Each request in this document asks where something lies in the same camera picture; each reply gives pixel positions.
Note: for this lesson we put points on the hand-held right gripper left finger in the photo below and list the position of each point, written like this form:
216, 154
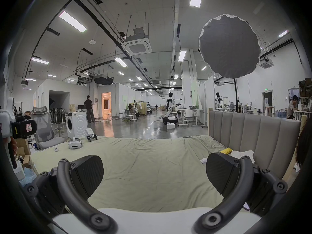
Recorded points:
73, 203

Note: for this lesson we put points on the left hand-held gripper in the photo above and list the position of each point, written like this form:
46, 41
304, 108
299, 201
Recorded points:
22, 129

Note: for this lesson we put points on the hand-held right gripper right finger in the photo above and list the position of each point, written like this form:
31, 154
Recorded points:
234, 203

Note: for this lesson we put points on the person's left hand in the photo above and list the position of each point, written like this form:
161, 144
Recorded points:
14, 146

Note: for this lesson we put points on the grey office chair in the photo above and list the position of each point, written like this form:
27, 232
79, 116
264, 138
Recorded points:
43, 130

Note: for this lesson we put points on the brown cardboard carton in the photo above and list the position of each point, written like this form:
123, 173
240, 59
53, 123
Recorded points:
23, 152

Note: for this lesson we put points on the group of standing fans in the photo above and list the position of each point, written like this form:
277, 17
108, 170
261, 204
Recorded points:
57, 114

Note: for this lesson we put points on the white cloth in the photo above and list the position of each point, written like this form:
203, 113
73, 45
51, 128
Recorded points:
242, 153

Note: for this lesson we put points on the yellow cloth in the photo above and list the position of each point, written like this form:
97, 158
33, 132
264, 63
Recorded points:
226, 151

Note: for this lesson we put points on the white headset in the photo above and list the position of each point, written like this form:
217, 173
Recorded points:
74, 144

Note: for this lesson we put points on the white washing machine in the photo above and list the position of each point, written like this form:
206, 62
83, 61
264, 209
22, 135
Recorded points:
76, 124

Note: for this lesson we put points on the spare hand-held gripper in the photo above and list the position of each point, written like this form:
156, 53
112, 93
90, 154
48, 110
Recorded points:
90, 134

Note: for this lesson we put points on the grey padded headboard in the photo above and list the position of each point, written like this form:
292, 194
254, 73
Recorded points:
256, 135

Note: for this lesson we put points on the bed with pale green sheet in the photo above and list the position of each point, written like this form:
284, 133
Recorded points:
151, 167

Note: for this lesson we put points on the white foam box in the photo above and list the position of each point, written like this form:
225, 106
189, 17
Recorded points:
171, 126

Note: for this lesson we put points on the white table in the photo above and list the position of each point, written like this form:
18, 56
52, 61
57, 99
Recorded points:
190, 113

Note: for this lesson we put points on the white and black robot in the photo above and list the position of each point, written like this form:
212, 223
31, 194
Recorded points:
170, 108
218, 100

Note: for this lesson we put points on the shelf with cartons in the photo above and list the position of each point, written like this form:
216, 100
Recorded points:
306, 94

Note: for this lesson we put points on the round softbox lamp on stand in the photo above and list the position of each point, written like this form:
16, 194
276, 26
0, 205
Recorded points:
229, 46

